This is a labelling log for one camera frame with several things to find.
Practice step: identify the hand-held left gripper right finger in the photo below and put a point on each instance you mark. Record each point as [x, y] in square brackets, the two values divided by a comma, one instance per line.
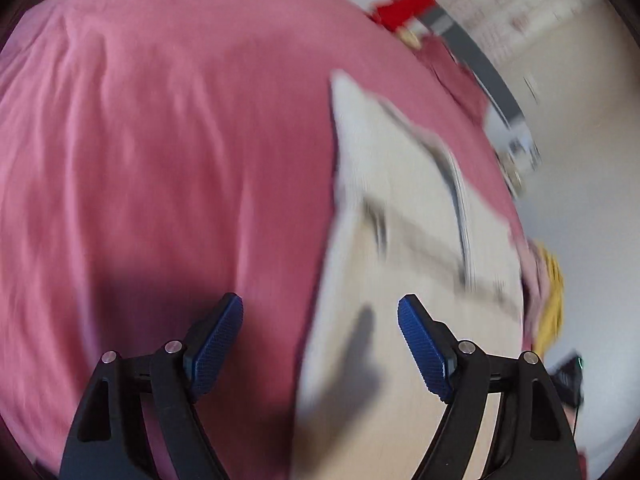
[425, 350]

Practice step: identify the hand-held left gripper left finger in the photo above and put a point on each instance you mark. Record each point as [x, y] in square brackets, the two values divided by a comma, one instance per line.
[215, 345]

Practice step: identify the cream knit sweater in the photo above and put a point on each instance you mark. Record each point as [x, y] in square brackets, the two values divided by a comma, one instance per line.
[400, 240]

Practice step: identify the yellow garment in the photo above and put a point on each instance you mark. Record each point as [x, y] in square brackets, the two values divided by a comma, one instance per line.
[550, 300]

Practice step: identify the pale pink knit sweater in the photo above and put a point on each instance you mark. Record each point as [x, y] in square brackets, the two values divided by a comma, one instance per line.
[532, 280]

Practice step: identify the bed with pink sheet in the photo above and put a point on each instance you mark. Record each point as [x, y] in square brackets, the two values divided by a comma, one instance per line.
[150, 135]

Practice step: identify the pink pillow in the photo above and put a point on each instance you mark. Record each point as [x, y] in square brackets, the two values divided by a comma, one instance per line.
[455, 80]

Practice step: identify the grey headboard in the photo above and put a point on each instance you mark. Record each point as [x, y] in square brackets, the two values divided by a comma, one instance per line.
[480, 65]

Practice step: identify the small plush toy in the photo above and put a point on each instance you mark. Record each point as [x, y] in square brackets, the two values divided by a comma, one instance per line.
[410, 37]

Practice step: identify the red garment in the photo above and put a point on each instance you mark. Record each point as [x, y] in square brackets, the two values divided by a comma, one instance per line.
[402, 10]

